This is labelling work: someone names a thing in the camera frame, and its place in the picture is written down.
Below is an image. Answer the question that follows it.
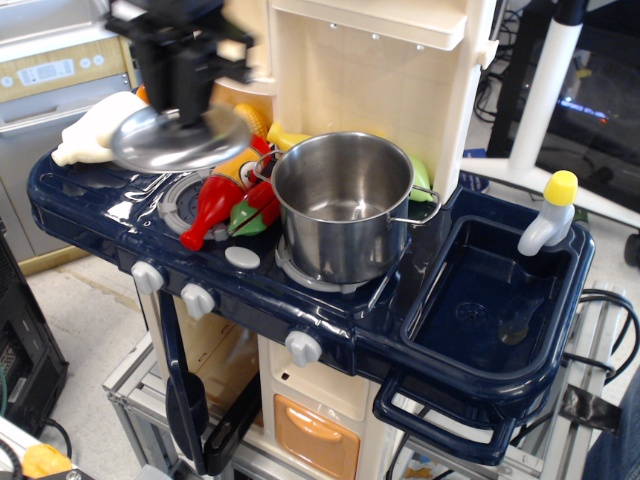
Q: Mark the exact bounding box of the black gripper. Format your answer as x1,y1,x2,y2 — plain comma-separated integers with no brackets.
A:
105,1,254,127

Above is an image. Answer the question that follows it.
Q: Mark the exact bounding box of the stainless steel pot lid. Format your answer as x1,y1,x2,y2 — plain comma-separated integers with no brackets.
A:
111,105,252,173

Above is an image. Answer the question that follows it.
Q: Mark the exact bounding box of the orange toy carrot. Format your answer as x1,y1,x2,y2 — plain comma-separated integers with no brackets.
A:
135,84,150,105

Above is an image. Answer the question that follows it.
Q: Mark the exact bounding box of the yellow toy corn cob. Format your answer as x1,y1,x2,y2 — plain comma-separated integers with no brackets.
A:
233,102,271,140

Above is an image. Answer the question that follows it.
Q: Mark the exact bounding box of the red toy ham slice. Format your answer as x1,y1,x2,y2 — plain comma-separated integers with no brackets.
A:
249,134,273,173

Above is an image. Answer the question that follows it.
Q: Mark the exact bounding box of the red toy ketchup bottle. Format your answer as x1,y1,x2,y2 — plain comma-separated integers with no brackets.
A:
180,148,265,251

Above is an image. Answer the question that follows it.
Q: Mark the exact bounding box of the yellow toy squash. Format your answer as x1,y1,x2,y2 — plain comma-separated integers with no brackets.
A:
267,122,310,151

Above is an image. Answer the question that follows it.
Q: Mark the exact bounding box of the white toy milk jug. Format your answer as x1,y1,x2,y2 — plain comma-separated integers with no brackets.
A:
51,92,148,166

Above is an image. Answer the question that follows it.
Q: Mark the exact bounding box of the red green toy pepper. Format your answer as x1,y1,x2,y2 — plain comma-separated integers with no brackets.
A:
227,181,281,237

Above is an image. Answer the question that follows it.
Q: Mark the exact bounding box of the grey cabinet with panel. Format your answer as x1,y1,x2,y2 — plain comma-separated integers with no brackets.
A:
1,1,141,261

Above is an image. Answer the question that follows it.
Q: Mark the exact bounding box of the grey oval button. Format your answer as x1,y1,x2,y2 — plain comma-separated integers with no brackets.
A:
224,246,260,270

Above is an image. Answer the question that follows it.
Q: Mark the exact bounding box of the grey left stove knob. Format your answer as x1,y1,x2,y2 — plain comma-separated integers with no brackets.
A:
131,261,165,295

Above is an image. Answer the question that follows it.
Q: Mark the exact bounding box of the grey stove knob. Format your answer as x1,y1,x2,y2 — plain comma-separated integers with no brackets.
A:
131,261,165,295
181,283,216,320
285,331,322,368

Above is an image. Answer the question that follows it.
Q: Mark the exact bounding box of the grey middle stove knob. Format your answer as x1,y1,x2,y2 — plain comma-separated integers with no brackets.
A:
181,283,216,320

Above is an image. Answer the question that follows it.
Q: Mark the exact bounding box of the cream toy kitchen cabinet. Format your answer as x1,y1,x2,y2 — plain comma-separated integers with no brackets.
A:
219,1,497,479

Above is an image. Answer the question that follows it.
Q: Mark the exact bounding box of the green toy vegetable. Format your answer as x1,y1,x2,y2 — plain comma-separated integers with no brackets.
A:
409,155,433,203

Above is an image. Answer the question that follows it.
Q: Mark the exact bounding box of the grey right stove knob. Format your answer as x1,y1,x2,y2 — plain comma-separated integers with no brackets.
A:
285,331,322,368

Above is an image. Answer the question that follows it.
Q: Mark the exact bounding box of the black computer case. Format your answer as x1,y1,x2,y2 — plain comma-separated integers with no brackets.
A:
1,239,69,437

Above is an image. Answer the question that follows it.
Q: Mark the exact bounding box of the white stand pole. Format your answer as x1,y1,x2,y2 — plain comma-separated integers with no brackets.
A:
459,0,640,229

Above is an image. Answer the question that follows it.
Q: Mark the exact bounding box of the navy toy oven door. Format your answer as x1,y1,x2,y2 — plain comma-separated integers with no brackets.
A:
158,291,262,477

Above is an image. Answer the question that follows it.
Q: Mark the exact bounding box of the orange toy drawer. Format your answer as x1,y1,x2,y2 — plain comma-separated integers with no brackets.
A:
274,395,360,479

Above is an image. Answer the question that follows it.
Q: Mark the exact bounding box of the navy toy kitchen counter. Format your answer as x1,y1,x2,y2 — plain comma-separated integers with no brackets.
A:
27,156,594,465

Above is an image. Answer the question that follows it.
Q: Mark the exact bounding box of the grey yellow toy faucet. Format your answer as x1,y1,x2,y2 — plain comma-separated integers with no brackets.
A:
517,170,578,257

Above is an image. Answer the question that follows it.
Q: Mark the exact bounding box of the yellow toy food piece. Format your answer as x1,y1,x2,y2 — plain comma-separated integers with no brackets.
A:
21,444,73,479

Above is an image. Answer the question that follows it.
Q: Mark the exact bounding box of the black cable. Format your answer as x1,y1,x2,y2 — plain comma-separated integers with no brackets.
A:
562,288,640,386

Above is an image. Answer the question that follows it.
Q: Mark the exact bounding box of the aluminium frame stand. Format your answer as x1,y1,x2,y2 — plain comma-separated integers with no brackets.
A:
104,287,623,479

